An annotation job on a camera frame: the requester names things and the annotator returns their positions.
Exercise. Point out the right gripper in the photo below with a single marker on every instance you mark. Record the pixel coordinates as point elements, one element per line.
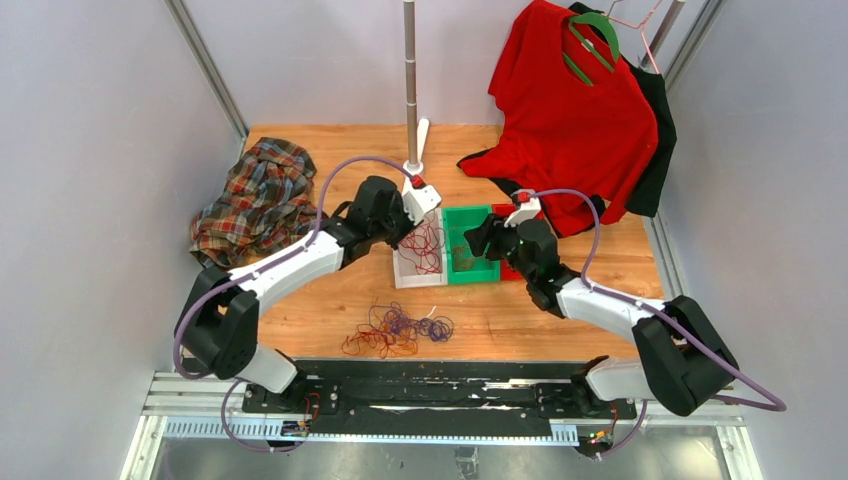
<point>492,230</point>

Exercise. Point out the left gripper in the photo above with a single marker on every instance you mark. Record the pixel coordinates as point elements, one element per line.
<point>410,225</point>

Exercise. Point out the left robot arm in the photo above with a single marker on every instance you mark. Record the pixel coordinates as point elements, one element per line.
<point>220,320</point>

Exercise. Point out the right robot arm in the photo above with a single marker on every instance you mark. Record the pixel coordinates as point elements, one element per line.
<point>682,361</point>

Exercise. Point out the red plastic bin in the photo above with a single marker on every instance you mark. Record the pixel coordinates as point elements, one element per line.
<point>524,241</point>

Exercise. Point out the white plastic bin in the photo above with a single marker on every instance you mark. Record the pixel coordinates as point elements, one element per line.
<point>421,258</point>

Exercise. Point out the clothes rack pole with base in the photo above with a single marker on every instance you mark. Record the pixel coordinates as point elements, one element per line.
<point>417,127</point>

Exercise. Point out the plaid shirt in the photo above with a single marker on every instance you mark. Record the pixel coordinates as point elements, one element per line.
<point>266,205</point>

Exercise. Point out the red t-shirt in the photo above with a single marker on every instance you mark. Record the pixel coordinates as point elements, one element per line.
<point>570,126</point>

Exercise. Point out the black t-shirt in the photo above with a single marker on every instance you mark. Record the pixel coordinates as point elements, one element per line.
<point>656,132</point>

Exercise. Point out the green hanger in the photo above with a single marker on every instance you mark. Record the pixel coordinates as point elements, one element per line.
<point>591,47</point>

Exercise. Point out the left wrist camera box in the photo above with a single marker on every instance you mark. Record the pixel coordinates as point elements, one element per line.
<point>418,202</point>

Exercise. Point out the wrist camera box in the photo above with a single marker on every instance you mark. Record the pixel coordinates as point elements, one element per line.
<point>527,206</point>
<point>418,202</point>

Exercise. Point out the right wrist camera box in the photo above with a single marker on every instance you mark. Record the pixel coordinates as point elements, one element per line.
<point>527,206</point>

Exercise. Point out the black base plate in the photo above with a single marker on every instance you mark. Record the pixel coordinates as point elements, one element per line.
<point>435,398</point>

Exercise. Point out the aluminium frame rail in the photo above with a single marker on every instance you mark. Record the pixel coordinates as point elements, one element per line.
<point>194,40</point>

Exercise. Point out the pink wire hanger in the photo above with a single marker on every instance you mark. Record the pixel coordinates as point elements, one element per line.
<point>642,18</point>

